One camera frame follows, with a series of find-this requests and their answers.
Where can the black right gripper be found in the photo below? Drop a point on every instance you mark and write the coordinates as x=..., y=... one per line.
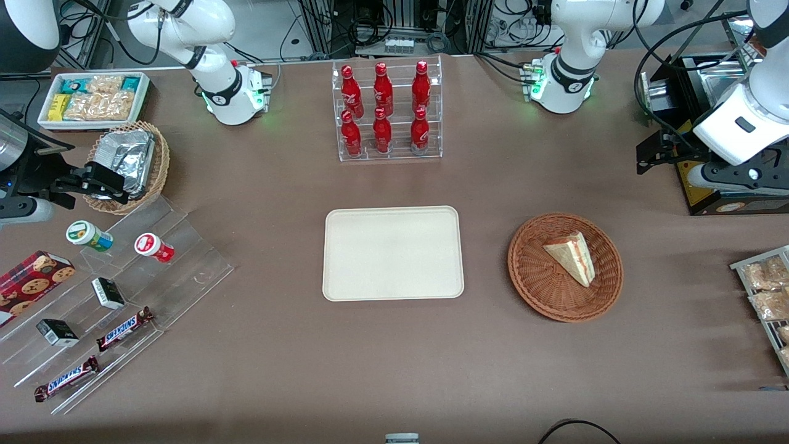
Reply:
x=38, y=172

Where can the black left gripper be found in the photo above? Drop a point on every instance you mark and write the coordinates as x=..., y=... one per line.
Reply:
x=685, y=145

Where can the triangular sandwich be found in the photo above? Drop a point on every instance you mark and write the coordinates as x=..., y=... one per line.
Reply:
x=576, y=256

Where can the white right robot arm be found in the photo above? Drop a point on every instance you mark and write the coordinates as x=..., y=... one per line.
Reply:
x=216, y=92

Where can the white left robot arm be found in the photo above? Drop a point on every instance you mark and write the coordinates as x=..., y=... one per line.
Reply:
x=573, y=80

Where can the light tan wicker basket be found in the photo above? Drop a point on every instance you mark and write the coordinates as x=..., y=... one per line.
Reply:
x=161, y=166

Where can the brown round wicker basket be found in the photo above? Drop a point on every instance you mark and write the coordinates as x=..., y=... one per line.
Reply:
x=542, y=290

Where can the cream rectangular tray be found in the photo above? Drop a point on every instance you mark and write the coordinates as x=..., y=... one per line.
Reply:
x=392, y=253

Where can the green lid white cup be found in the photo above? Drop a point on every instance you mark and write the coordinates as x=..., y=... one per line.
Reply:
x=86, y=234

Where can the silver foil wrapped packet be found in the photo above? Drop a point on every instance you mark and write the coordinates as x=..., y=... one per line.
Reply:
x=126, y=157

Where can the black food warmer cabinet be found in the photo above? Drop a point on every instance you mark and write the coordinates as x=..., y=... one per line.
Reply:
x=709, y=197

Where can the white rectangular snack bin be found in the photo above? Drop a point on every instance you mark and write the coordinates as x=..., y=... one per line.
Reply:
x=43, y=120

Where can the yellow snack pack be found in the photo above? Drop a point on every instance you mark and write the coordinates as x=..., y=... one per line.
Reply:
x=58, y=108

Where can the clear bag of nuts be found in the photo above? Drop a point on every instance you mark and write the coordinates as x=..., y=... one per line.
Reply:
x=98, y=106

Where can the teal snack pack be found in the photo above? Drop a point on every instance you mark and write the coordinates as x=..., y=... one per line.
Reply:
x=130, y=83
x=74, y=85

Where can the red lid white cup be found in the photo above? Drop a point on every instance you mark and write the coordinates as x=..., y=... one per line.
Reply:
x=151, y=246

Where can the steel warmer pan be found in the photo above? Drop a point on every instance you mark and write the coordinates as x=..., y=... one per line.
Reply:
x=721, y=80

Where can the red cookie box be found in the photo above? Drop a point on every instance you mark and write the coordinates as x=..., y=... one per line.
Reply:
x=31, y=283

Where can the small black carton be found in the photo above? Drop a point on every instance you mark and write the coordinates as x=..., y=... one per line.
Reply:
x=108, y=294
x=57, y=333

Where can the clear acrylic stepped display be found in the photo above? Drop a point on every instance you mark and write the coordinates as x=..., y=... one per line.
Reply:
x=185, y=259

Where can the brown Snickers bar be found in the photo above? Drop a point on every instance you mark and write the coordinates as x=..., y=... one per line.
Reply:
x=123, y=328
x=66, y=379

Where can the clear bag of pastry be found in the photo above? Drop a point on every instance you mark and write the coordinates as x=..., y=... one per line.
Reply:
x=770, y=305
x=764, y=274

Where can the red soda bottle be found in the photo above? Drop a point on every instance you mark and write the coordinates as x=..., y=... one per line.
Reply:
x=350, y=89
x=420, y=131
x=421, y=86
x=351, y=135
x=383, y=89
x=382, y=132

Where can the clear acrylic bottle rack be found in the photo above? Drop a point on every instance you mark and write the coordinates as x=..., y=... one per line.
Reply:
x=397, y=154

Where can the white power strip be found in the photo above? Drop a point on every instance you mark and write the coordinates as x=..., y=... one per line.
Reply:
x=399, y=45

